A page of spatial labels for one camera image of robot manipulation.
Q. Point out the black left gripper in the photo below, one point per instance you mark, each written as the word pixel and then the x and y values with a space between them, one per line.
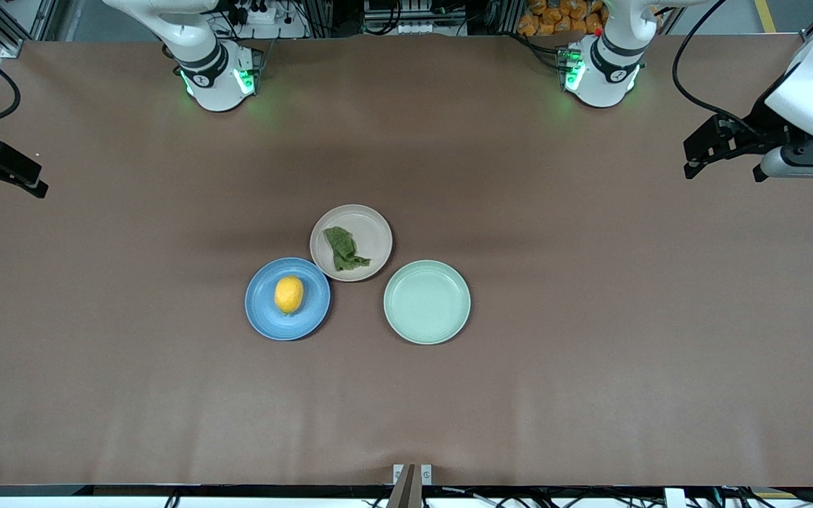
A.
pixel 759 124

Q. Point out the yellow lemon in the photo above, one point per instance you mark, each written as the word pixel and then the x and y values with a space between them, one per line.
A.
pixel 289 295

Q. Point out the green lettuce leaf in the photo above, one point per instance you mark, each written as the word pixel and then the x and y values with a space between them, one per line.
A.
pixel 343 248

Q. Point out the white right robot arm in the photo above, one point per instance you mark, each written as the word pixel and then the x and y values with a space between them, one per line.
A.
pixel 209 85

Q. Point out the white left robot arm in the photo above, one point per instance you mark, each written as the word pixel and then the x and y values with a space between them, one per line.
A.
pixel 607 70

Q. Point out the bag of oranges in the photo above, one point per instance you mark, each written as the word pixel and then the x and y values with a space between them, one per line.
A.
pixel 555 17

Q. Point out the white power strip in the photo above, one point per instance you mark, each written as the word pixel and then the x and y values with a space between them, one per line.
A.
pixel 262 15

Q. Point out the light green plate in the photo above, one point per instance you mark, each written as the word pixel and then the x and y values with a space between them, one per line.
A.
pixel 426 302

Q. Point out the blue plate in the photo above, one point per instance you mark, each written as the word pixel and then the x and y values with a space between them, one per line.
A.
pixel 308 317

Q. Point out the white electronics rack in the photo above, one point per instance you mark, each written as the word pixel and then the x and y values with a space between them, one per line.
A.
pixel 413 25

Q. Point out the beige plate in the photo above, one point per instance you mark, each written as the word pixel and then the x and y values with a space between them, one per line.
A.
pixel 371 229

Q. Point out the white table edge bracket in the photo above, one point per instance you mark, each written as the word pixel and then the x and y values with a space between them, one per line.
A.
pixel 426 474

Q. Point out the brown post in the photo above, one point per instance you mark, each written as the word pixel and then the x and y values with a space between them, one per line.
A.
pixel 405 490

